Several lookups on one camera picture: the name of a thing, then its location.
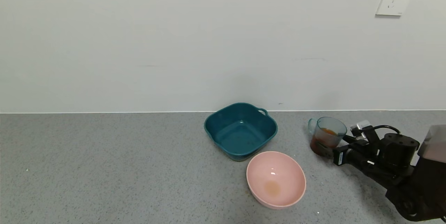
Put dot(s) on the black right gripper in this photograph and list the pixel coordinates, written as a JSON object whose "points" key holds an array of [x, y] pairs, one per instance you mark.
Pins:
{"points": [[339, 157]]}

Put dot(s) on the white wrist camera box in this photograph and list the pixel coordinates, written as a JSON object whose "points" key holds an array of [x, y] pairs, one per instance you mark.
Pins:
{"points": [[360, 127]]}

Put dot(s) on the pink plastic bowl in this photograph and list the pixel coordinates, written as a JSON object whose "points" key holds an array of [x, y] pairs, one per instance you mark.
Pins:
{"points": [[275, 178]]}

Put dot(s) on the teal square plastic basin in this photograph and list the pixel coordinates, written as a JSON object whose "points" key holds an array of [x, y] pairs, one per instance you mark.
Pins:
{"points": [[240, 137]]}

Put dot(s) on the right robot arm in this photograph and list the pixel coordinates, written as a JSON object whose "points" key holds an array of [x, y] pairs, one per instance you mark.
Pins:
{"points": [[425, 189]]}

